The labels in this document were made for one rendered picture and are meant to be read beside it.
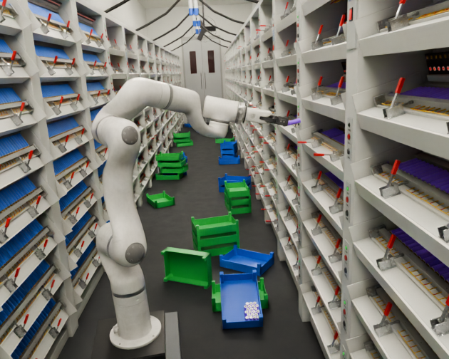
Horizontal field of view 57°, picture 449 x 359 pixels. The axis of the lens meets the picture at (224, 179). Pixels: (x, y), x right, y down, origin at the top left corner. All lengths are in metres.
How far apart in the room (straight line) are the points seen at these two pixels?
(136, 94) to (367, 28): 0.72
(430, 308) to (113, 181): 0.96
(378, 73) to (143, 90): 0.72
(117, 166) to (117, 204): 0.13
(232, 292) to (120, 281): 0.93
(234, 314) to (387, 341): 1.15
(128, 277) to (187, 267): 1.15
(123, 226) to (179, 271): 1.31
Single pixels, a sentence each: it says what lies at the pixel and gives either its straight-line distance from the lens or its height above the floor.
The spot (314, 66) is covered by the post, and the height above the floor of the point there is 1.24.
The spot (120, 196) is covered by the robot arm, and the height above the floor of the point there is 0.86.
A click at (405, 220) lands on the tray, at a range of 0.96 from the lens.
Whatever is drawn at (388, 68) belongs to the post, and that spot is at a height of 1.22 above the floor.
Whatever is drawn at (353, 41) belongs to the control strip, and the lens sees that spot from 1.22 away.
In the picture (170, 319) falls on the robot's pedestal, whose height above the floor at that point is 0.28.
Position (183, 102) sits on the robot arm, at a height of 1.14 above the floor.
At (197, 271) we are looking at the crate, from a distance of 2.60.
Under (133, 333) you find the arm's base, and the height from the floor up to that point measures 0.35.
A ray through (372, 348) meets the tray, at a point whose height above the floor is 0.38.
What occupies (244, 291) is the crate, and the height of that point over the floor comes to 0.09.
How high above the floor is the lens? 1.23
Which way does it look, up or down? 14 degrees down
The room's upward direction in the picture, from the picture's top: 3 degrees counter-clockwise
